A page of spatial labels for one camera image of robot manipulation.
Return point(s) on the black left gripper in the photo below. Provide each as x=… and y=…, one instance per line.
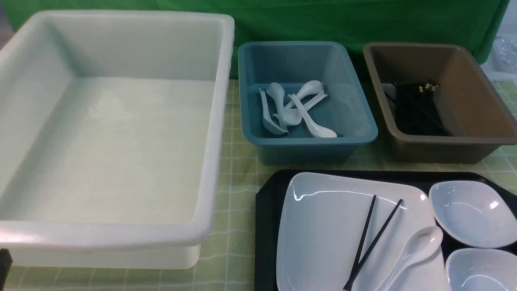
x=6, y=261

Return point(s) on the brown plastic bin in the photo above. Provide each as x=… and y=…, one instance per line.
x=467, y=102

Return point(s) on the black serving tray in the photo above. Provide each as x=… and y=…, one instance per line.
x=269, y=203

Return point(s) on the black chopsticks pile in bin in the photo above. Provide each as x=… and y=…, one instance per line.
x=415, y=109

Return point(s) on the green backdrop cloth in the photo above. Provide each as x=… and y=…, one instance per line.
x=471, y=24

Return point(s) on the large white square plate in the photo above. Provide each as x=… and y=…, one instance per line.
x=321, y=225

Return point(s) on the white spoon top in bin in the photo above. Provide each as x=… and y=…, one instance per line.
x=310, y=88

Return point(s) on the white ceramic soup spoon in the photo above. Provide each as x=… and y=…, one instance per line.
x=418, y=248

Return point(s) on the clear plastic object at right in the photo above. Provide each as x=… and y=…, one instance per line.
x=505, y=54

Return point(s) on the teal plastic bin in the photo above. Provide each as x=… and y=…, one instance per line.
x=345, y=110

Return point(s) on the large white plastic tub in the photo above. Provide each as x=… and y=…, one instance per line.
x=111, y=134

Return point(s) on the green checked tablecloth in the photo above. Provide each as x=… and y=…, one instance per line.
x=227, y=257

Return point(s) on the white bowl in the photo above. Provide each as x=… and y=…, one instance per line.
x=473, y=213
x=473, y=269

